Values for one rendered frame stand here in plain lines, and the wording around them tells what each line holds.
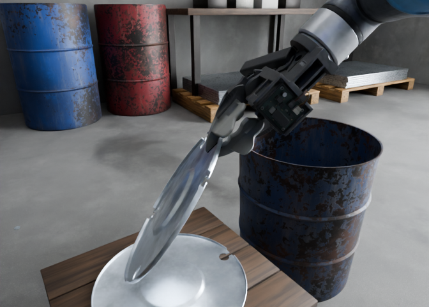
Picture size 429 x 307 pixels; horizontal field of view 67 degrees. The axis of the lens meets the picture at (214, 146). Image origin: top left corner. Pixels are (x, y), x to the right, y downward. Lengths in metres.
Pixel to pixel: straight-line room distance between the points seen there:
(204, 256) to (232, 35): 3.32
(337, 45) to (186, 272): 0.49
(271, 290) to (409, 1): 0.51
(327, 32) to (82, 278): 0.62
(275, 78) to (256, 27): 3.63
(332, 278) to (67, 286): 0.74
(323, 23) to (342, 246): 0.71
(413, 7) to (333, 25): 0.11
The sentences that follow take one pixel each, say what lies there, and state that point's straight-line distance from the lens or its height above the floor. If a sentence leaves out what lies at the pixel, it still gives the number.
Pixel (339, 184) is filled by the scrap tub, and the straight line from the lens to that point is 0.89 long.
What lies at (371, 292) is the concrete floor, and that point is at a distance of 1.25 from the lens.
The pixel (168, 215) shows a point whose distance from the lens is 0.51.
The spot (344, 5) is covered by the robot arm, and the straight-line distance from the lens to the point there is 0.48.
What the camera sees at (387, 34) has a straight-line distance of 5.04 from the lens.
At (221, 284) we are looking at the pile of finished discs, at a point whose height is 0.35.
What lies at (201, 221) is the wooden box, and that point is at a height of 0.35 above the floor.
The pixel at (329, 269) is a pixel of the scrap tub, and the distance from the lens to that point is 1.07.
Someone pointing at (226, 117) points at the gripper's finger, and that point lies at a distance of 0.48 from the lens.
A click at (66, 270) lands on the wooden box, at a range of 0.77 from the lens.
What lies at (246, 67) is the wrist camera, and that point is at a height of 0.75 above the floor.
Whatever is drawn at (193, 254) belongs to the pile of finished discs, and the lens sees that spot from 0.74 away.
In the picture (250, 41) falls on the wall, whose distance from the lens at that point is 4.02.
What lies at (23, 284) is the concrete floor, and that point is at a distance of 1.33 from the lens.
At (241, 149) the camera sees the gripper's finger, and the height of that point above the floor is 0.65.
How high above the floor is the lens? 0.84
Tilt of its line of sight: 23 degrees down
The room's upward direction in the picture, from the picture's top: straight up
